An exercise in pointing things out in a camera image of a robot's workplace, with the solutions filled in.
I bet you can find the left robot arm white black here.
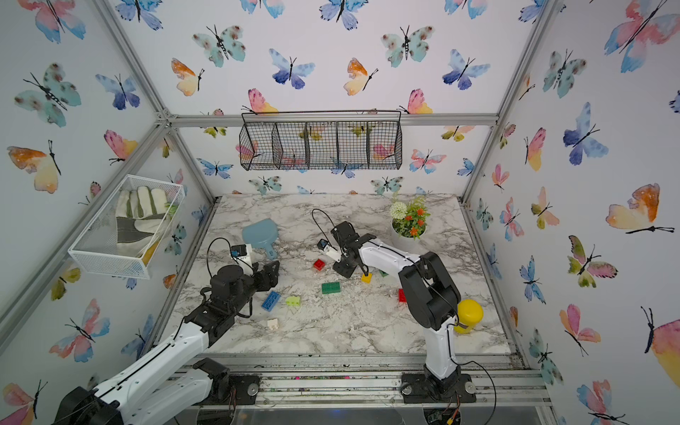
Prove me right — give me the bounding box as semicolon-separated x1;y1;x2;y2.
54;260;280;424

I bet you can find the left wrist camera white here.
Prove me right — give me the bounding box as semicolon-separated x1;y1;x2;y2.
229;244;254;273

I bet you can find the black wire wall basket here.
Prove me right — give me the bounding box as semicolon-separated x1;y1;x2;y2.
237;109;403;175

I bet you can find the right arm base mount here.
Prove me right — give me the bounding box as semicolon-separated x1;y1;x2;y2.
399;373;476;405

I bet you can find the white pot with flowers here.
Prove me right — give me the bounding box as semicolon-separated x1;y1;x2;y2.
390;195;430;253

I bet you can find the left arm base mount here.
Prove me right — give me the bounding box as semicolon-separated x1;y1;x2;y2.
185;358;261;407

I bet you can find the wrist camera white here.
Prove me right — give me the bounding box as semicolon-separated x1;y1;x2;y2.
317;239;342;262
229;244;254;273

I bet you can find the blue long lego brick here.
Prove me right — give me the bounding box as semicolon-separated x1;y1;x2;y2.
261;290;281;313

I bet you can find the yellow cup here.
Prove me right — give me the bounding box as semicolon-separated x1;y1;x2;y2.
454;299;485;334

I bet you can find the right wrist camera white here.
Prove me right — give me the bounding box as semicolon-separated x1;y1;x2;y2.
317;239;342;262

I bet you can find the lime green lego brick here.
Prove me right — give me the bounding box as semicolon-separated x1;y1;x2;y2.
286;296;301;308

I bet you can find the green long lego brick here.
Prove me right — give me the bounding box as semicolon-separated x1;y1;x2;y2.
322;282;342;295

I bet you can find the work glove white grey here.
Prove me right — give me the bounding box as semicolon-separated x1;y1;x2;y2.
115;186;172;258

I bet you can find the light blue dustpan scoop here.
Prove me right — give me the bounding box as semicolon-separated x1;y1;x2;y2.
242;219;279;260

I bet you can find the white wire wall basket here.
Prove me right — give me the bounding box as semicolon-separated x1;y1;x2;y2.
68;175;186;280

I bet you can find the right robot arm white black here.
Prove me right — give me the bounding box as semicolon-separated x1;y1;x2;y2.
331;221;461;381

